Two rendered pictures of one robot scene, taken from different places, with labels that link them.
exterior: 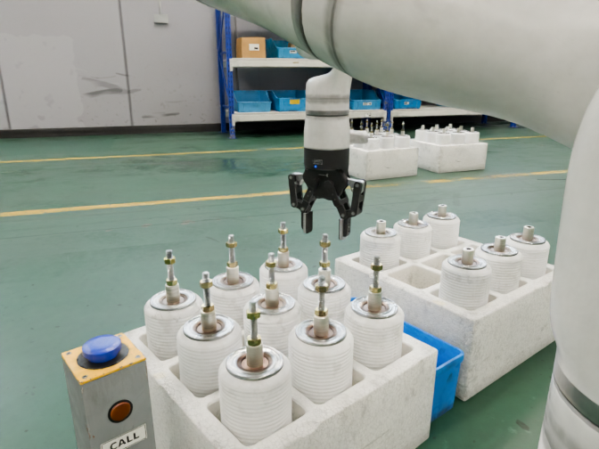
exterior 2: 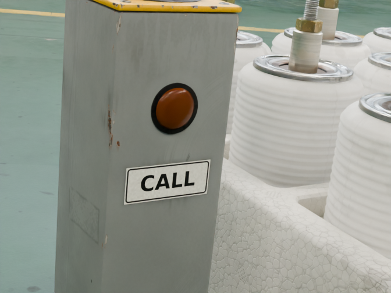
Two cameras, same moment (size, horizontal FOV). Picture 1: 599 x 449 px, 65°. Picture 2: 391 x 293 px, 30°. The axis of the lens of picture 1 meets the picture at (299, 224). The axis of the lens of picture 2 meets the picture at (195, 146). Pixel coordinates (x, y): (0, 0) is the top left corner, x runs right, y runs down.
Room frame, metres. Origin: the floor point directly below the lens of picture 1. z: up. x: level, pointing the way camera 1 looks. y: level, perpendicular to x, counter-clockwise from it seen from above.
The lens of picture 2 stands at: (0.07, 0.13, 0.36)
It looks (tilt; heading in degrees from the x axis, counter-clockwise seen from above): 18 degrees down; 8
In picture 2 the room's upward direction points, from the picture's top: 6 degrees clockwise
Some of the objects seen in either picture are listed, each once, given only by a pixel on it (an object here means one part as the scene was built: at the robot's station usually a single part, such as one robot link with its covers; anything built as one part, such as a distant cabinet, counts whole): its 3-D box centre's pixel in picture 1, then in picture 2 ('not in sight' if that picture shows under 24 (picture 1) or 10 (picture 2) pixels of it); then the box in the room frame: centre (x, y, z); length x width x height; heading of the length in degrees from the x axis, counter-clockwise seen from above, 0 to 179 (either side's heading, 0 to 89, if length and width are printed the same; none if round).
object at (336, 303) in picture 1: (323, 329); not in sight; (0.77, -0.04, 0.16); 0.10 x 0.10 x 0.18
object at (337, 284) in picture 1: (324, 283); not in sight; (0.77, -0.04, 0.25); 0.08 x 0.08 x 0.01
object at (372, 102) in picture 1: (357, 99); not in sight; (5.64, -0.68, 0.36); 0.50 x 0.38 x 0.21; 19
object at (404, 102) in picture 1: (397, 98); not in sight; (5.78, -1.18, 0.36); 0.50 x 0.38 x 0.21; 19
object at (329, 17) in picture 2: (233, 274); (324, 24); (0.78, 0.12, 0.26); 0.02 x 0.02 x 0.03
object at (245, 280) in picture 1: (233, 281); (322, 38); (0.78, 0.12, 0.25); 0.08 x 0.08 x 0.01
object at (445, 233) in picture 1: (438, 248); not in sight; (1.20, -0.38, 0.16); 0.10 x 0.10 x 0.18
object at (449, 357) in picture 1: (385, 354); not in sight; (0.84, -0.18, 0.06); 0.30 x 0.11 x 0.12; 38
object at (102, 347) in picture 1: (102, 350); not in sight; (0.45, 0.22, 0.32); 0.04 x 0.04 x 0.02
